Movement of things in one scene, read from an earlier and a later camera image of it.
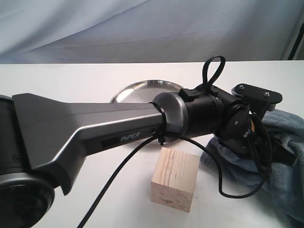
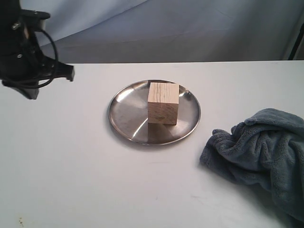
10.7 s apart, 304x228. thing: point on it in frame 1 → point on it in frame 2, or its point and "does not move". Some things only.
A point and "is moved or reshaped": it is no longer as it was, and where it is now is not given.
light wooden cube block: (174, 179) is moved or reshaped
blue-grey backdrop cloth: (144, 31) does not move
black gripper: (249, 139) → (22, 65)
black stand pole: (297, 42) does not move
